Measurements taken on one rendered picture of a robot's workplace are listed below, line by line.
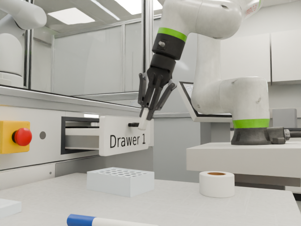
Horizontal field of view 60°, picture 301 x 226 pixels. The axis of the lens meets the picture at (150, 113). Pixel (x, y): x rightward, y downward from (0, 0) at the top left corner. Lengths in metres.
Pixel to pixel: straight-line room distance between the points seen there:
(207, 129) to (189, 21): 1.05
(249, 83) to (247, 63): 3.16
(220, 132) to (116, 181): 1.28
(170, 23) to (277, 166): 0.50
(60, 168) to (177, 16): 0.56
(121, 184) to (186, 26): 0.49
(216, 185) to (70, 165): 0.48
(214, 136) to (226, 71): 2.51
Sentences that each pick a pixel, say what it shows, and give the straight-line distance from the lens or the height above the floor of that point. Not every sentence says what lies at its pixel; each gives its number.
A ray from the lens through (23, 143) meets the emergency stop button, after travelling 0.63.
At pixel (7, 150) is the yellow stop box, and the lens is 0.64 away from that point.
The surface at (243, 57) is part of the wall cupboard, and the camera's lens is 4.17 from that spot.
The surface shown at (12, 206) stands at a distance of 0.48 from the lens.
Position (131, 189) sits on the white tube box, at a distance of 0.53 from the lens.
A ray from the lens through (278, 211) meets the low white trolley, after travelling 0.49.
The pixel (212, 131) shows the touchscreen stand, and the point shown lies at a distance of 1.72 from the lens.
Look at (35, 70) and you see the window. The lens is 0.78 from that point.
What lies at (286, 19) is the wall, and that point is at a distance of 4.69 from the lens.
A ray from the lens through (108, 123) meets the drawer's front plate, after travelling 0.74.
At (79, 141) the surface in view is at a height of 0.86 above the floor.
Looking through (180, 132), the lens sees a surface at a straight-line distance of 2.52.
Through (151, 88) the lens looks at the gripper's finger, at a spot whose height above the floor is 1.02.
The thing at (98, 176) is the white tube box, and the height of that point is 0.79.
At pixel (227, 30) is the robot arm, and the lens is 0.78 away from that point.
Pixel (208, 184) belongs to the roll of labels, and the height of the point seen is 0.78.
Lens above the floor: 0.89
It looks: 3 degrees up
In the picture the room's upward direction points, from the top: straight up
